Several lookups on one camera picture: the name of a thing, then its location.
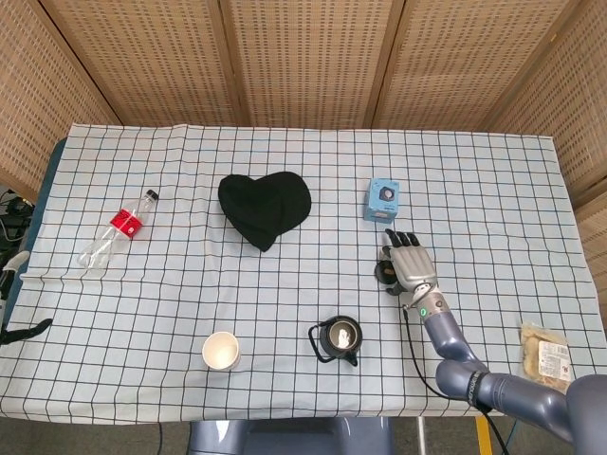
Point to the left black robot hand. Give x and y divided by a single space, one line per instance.
23 332

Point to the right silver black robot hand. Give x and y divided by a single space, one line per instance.
412 263

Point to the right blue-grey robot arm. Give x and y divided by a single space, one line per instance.
446 332

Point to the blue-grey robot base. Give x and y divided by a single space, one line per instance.
284 436

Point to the black teapot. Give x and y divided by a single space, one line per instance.
355 339

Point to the small blue cardboard box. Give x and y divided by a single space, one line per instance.
381 204

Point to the clear bottle with red label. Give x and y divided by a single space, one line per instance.
124 225

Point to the black knit beanie hat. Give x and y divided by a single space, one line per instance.
265 208

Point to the packaged snack in clear wrapper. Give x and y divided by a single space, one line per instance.
545 355

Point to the white table leg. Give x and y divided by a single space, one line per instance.
419 436

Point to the blue checked tablecloth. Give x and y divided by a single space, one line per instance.
237 294

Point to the yellow table leg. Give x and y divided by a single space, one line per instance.
483 436

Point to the white paper cup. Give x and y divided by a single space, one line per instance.
219 353

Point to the woven bamboo folding screen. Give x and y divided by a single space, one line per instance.
303 57

